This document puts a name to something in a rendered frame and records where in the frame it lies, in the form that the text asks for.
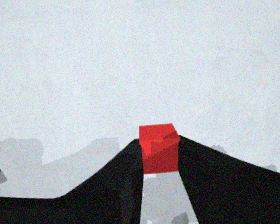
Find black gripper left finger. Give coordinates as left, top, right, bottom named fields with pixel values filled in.
left=0, top=138, right=144, bottom=224

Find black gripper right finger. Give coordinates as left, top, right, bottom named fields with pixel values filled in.
left=177, top=136, right=280, bottom=224

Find red block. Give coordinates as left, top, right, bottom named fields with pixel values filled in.
left=139, top=123, right=180, bottom=174

